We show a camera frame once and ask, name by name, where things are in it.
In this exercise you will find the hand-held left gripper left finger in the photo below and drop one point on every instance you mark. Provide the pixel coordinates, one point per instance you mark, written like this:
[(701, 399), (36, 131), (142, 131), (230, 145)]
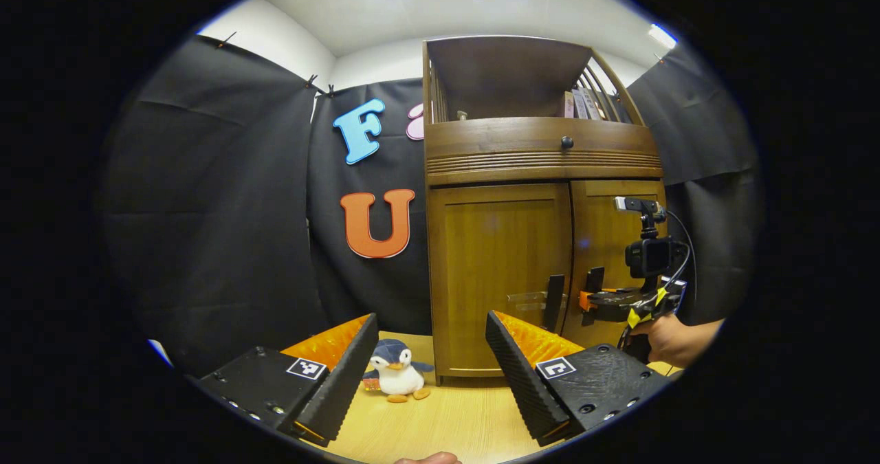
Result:
[(344, 381)]

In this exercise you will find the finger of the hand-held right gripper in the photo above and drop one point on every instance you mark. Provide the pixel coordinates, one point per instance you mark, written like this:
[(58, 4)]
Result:
[(612, 304)]

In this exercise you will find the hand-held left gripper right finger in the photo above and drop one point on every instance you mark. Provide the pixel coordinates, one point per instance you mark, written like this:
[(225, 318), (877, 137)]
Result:
[(522, 381)]

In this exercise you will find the wooden shoe cabinet door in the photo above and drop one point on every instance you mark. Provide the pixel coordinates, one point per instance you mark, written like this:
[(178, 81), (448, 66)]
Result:
[(605, 230), (495, 258)]

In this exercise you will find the wooden double-door shoe cabinet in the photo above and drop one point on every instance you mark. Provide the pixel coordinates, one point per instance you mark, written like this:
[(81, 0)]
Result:
[(509, 72)]

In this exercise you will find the wooden cabinet drawer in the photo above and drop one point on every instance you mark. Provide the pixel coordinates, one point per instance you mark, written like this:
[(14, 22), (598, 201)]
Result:
[(495, 141)]

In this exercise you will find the penguin plush toy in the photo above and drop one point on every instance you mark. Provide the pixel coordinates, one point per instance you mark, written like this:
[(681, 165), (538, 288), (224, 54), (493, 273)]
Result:
[(399, 374)]

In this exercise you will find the clear tape strip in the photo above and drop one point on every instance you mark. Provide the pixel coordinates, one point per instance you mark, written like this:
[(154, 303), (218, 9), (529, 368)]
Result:
[(526, 302)]

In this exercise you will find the black round drawer knob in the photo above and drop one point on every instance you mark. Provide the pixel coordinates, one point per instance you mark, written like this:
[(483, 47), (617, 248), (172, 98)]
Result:
[(566, 142)]

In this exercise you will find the grey book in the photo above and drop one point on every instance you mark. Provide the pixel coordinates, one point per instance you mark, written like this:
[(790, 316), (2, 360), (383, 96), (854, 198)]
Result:
[(594, 104), (581, 104)]

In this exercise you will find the small ceiling light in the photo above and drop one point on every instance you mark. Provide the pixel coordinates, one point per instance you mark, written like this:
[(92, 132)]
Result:
[(662, 36)]

